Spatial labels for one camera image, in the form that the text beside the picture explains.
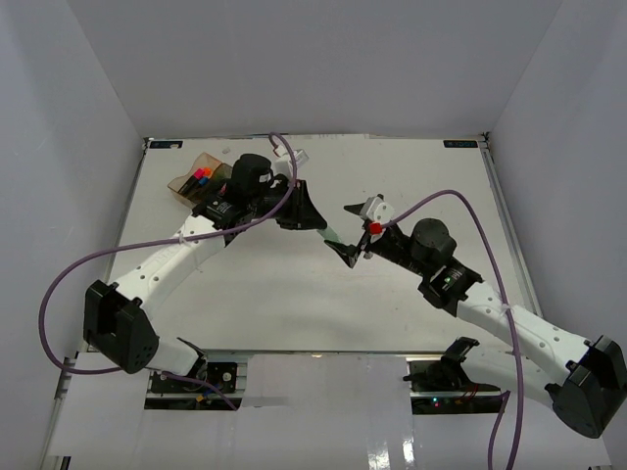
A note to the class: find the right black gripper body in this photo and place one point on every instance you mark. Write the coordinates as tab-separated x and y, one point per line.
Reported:
394	245

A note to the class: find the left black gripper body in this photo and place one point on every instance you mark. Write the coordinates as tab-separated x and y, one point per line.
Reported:
272	198

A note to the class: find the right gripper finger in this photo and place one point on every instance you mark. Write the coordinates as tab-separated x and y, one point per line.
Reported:
349	254
357	209

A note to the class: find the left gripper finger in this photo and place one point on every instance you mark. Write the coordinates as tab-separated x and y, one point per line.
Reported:
306	218
301	198

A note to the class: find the light green correction pen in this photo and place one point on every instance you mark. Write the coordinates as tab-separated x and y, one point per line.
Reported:
328	234

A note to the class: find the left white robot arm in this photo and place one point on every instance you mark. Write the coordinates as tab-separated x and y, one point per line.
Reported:
118	316

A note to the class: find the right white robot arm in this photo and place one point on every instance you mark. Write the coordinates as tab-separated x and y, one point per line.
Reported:
582	381

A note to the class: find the smoky grey plastic tray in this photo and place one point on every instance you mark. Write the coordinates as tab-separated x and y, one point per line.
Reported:
216	180

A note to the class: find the amber plastic tray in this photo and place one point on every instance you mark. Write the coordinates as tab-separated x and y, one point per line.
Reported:
203	160

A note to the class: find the right black logo sticker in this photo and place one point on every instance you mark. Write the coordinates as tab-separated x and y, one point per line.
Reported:
460	144

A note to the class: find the black logo sticker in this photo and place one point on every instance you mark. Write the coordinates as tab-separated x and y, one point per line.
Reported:
165	144
460	144

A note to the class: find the left black logo sticker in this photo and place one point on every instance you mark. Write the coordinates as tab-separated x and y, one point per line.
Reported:
165	144

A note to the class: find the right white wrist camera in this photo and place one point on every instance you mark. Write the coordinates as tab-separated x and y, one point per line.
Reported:
375	213

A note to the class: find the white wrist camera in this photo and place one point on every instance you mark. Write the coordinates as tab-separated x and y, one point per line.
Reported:
286	165
375	213

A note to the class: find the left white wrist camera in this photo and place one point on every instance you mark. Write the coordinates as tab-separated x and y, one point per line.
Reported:
286	165

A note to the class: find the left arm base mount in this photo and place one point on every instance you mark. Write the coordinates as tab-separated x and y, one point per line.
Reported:
216	390

